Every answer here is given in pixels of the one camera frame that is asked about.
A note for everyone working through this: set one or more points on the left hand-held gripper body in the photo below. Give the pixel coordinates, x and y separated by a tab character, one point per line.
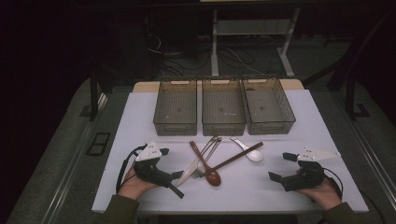
152	172

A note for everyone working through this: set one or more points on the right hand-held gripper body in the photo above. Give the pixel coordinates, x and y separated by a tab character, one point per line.
306	179

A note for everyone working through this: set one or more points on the black metal stand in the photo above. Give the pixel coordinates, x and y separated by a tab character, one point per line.
350	99
93	99

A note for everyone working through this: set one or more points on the smoky clear plastic bin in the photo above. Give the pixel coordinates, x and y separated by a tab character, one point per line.
223	109
176	109
267	107

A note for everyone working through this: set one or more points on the steel table knife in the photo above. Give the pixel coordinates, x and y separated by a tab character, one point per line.
188	172

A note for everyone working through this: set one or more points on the person's left hand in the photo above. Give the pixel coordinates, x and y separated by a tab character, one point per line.
134	186

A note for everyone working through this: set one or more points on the black chopstick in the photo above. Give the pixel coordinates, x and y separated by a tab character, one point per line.
176	192

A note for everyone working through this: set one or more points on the wooden table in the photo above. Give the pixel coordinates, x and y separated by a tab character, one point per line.
141	87

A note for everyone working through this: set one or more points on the metal floor rail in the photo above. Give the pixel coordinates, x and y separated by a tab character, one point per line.
67	177
373	161

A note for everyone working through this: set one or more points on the white ceramic soup spoon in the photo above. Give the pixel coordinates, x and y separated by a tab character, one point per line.
254	155

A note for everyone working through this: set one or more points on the person's right hand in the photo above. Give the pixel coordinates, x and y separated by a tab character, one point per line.
325	196

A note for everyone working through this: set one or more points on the white metal rack frame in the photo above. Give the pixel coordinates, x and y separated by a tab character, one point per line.
214	46

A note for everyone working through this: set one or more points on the brown wooden spoon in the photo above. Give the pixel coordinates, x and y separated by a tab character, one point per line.
213	178

